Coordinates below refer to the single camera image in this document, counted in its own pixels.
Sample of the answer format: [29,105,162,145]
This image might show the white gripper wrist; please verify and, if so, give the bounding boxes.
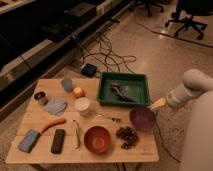
[150,87,186,110]

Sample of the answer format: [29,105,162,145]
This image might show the purple bowl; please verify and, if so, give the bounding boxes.
[129,106,156,131]

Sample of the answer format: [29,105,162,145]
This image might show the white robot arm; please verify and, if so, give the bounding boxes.
[151,69,213,171]

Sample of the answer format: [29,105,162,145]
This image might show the bunch of dark grapes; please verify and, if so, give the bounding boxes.
[116,127,139,150]

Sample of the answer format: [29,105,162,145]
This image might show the green plastic tray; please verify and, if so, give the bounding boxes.
[97,72,150,107]

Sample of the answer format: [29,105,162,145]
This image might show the dark utensil in tray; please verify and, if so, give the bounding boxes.
[111,83,132,102]

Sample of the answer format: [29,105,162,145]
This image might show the metal spoon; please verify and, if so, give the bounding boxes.
[95,113,121,122]

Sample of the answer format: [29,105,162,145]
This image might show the orange bowl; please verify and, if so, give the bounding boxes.
[84,126,111,155]

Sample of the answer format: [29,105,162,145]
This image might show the white cup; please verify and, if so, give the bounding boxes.
[75,97,90,116]

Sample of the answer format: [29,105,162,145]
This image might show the black power adapter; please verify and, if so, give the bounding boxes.
[81,63,97,77]

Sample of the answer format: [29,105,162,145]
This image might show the orange fruit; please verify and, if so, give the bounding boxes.
[73,87,85,98]

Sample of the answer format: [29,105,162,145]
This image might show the black office chair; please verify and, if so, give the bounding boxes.
[164,0,213,40]

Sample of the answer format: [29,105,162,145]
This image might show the wooden table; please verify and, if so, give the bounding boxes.
[6,79,159,164]

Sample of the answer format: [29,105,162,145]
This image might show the grey folded cloth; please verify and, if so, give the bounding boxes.
[43,99,67,115]

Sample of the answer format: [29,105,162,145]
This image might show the orange carrot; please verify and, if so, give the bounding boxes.
[40,118,67,134]

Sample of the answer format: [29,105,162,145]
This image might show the black rectangular block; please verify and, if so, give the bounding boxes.
[51,129,65,154]

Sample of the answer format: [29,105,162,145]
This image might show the small metal cup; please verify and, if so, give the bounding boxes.
[34,91,47,106]

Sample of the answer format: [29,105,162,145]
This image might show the blue sponge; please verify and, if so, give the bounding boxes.
[18,129,41,153]

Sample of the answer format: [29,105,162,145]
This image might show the dark shelf unit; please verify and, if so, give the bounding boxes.
[0,0,131,121]

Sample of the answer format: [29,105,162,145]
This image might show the tangled black cables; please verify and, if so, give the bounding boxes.
[71,31,138,74]

